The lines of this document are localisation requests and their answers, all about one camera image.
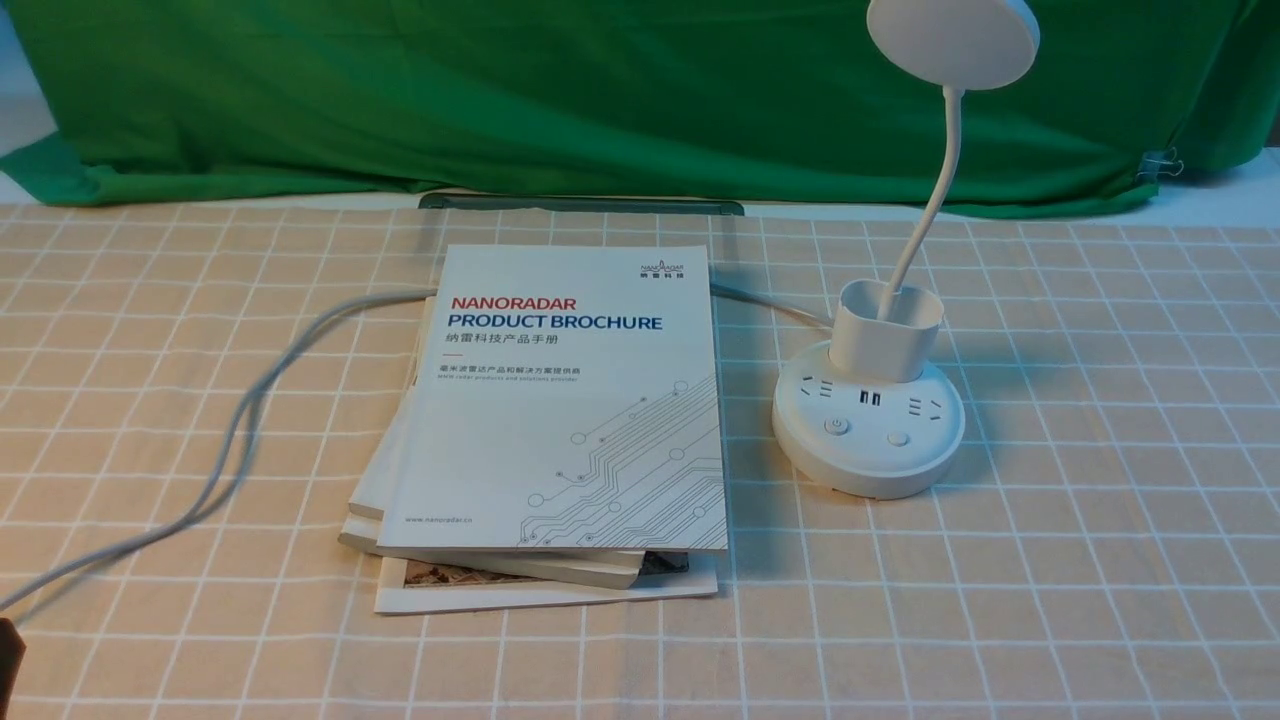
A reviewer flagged checkered beige tablecloth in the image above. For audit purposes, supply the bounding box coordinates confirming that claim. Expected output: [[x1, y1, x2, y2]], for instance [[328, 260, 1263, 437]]
[[1, 205, 1279, 719]]

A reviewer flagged grey power cable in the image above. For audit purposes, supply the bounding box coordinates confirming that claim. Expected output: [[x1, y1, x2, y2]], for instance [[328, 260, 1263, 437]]
[[0, 283, 835, 612]]

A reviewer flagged dark flat bar behind books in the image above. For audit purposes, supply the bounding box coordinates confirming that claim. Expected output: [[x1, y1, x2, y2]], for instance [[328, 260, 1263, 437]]
[[417, 192, 745, 217]]

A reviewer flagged metal binder clip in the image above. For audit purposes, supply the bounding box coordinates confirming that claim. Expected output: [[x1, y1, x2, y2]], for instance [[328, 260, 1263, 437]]
[[1135, 147, 1185, 184]]

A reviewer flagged dark brown object at edge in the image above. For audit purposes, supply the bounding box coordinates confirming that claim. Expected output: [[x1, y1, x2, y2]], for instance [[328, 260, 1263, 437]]
[[0, 618, 27, 720]]

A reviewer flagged white Nanoradar product brochure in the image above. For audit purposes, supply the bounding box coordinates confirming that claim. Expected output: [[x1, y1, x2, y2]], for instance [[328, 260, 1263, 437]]
[[379, 245, 730, 552]]

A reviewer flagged white desk lamp with sockets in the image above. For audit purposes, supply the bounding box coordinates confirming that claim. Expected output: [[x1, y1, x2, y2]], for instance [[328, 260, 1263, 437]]
[[771, 1, 1041, 500]]

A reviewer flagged thick white middle book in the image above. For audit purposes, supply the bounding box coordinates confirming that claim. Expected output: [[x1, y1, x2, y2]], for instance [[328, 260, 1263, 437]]
[[338, 299, 646, 591]]

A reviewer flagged bottom white booklet with photo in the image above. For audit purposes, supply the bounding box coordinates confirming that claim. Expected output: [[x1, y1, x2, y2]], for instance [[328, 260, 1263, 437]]
[[372, 553, 721, 616]]

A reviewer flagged green backdrop cloth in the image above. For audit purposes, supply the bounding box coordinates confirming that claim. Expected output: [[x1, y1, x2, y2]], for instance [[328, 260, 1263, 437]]
[[3, 1, 1277, 219]]

